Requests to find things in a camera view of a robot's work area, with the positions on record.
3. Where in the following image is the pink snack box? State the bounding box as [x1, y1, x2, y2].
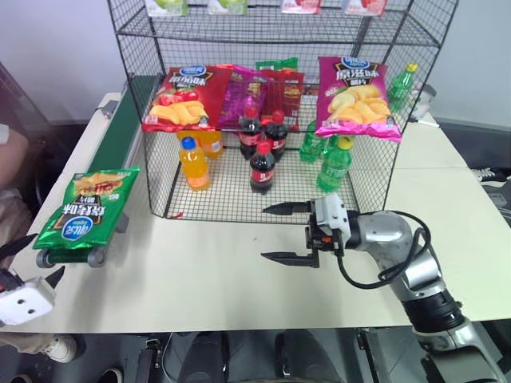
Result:
[343, 0, 386, 18]
[280, 0, 323, 15]

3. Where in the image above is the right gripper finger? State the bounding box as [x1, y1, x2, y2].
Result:
[259, 248, 321, 270]
[261, 200, 317, 216]

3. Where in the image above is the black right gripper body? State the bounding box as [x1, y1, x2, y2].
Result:
[304, 213, 346, 257]

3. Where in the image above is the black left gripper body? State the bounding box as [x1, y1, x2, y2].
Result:
[0, 256, 26, 297]

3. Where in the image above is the orange soda bottle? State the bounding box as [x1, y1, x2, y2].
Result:
[198, 129, 224, 160]
[178, 136, 212, 193]

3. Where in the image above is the dark red snack bag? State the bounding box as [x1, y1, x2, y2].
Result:
[261, 69, 307, 132]

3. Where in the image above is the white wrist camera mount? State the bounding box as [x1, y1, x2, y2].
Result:
[308, 192, 349, 241]
[0, 276, 57, 329]

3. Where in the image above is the cola bottle red cap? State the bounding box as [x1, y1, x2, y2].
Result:
[238, 106, 263, 161]
[263, 110, 290, 163]
[248, 140, 277, 195]

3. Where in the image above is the purple snack bag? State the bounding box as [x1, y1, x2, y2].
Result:
[217, 65, 269, 128]

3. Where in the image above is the red potato chip bag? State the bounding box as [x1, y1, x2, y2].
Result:
[142, 65, 235, 134]

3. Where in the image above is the black wire shelf rack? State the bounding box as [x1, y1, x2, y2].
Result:
[106, 0, 459, 225]

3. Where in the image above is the green potato chip bag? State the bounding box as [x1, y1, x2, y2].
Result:
[32, 167, 141, 251]

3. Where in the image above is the dark sneaker white sole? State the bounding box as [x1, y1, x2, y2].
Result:
[97, 366, 124, 383]

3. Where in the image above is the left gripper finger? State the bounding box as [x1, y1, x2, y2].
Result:
[42, 266, 66, 289]
[0, 234, 39, 261]

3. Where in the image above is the magenta potato chip bag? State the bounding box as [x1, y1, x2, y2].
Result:
[314, 56, 402, 143]

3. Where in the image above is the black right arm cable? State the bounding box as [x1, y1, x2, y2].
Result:
[334, 216, 433, 289]

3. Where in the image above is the white handheld device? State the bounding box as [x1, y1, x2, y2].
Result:
[410, 84, 441, 129]

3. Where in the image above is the person's leg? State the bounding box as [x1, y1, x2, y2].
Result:
[0, 122, 34, 244]

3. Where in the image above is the green conveyor belt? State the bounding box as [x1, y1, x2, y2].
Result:
[34, 74, 161, 269]

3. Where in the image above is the green apple snack box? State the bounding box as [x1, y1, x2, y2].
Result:
[144, 0, 189, 18]
[208, 0, 249, 17]

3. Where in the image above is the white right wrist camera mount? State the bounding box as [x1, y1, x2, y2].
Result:
[308, 192, 349, 241]

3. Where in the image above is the green soda bottle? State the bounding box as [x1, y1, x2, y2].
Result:
[387, 62, 419, 113]
[315, 136, 354, 193]
[299, 120, 327, 164]

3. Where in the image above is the black and white shoe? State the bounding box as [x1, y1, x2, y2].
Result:
[469, 166, 511, 185]

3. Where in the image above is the green snack bag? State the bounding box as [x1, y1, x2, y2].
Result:
[255, 57, 299, 75]

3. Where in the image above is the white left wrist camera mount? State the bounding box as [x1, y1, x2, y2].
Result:
[0, 276, 57, 329]

